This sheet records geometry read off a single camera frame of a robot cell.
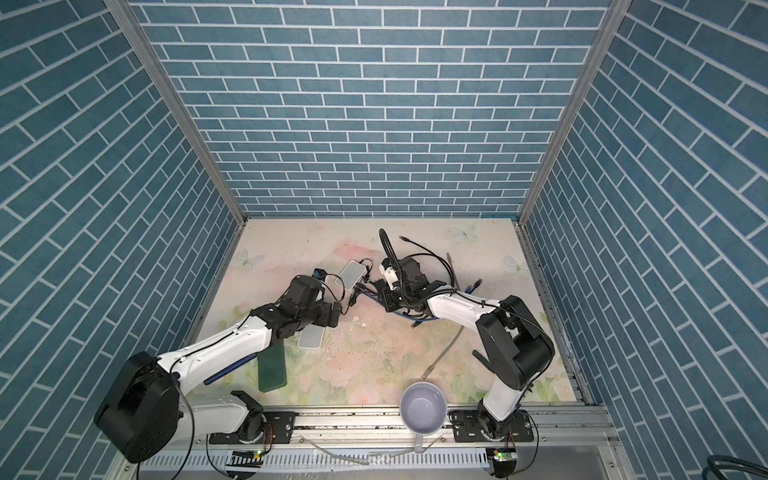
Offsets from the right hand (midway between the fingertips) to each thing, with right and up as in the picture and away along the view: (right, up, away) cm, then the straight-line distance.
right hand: (379, 294), depth 91 cm
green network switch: (-30, -19, -8) cm, 36 cm away
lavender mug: (+13, -27, -14) cm, 33 cm away
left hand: (-14, -3, -3) cm, 15 cm away
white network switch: (-10, +5, +9) cm, 14 cm away
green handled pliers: (+29, -17, -6) cm, 35 cm away
